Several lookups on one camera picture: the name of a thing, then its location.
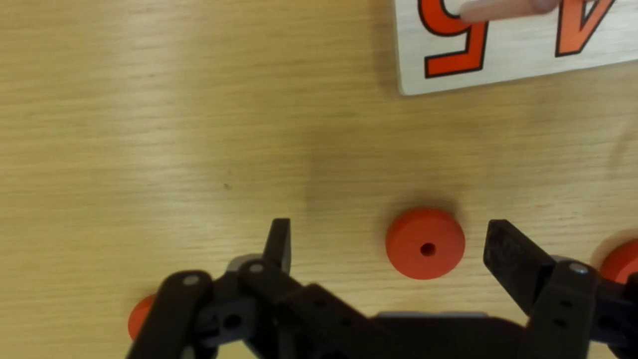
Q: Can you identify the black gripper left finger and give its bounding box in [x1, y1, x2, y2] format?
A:
[126, 219, 373, 359]

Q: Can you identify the orange disc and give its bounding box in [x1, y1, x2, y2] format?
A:
[600, 239, 638, 283]
[385, 207, 465, 279]
[128, 295, 156, 339]

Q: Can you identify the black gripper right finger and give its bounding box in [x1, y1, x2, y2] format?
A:
[483, 219, 638, 359]

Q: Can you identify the wooden number peg board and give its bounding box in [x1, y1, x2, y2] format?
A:
[393, 0, 638, 96]

